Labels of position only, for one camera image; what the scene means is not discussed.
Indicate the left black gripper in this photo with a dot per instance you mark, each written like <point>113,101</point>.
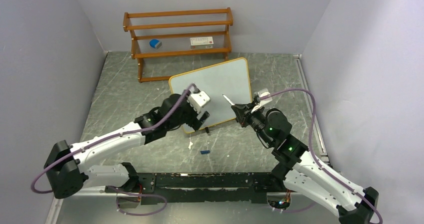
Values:
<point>194,122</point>

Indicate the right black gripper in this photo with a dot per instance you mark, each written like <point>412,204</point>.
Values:
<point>243,112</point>

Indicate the white marker pen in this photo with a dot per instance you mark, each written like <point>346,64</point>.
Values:
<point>228,100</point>

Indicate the whiteboard with yellow frame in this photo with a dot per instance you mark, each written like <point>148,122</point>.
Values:
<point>230,78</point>

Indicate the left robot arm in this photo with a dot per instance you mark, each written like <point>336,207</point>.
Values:
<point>72,167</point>

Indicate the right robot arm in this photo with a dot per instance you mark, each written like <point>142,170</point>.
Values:
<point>301,171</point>

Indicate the blue whiteboard eraser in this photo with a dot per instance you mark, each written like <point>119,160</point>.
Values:
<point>155,43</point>

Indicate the white cardboard box red label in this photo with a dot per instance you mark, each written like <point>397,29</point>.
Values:
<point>201,43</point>

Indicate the wooden two-tier shelf rack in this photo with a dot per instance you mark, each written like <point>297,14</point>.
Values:
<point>174,29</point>

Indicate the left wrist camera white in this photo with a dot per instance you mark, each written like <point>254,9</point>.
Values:
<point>198,100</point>

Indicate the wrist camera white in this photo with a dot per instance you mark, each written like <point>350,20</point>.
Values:
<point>262,98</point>
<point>198,100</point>

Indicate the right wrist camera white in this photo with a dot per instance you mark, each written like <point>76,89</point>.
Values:
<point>262,98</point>

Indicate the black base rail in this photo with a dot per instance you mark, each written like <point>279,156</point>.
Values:
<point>154,188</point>

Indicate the aluminium frame rail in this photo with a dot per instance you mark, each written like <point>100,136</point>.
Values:
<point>89,191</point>

